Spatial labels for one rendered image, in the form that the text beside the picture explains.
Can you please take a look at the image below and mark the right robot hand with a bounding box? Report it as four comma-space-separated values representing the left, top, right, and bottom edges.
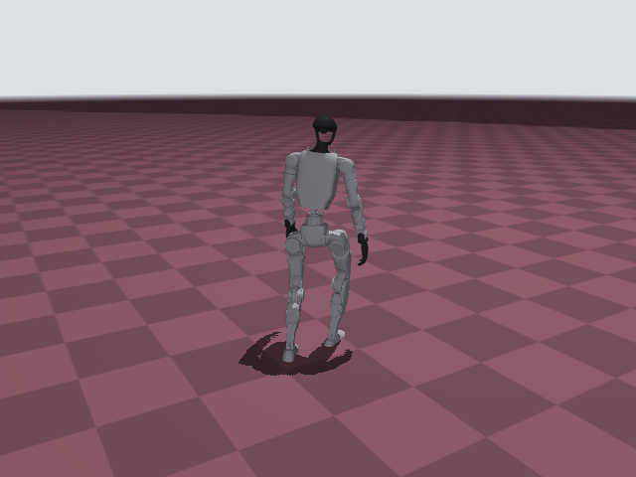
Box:
358, 233, 369, 265

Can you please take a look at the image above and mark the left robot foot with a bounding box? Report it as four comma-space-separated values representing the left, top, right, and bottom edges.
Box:
282, 344, 298, 363

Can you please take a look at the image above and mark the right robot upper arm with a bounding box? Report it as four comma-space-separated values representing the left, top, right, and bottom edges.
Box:
337, 157, 360, 209

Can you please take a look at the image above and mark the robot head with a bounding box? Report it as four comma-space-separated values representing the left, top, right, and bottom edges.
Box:
310, 115, 337, 153

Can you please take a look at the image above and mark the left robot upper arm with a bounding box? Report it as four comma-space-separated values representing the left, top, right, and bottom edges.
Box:
282, 152, 301, 200

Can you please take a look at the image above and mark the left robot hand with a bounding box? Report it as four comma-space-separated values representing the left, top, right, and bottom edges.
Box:
285, 220, 298, 237

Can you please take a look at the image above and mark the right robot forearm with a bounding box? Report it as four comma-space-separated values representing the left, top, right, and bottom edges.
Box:
351, 195, 368, 239

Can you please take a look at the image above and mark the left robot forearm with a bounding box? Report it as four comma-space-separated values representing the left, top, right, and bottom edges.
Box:
281, 195, 296, 226

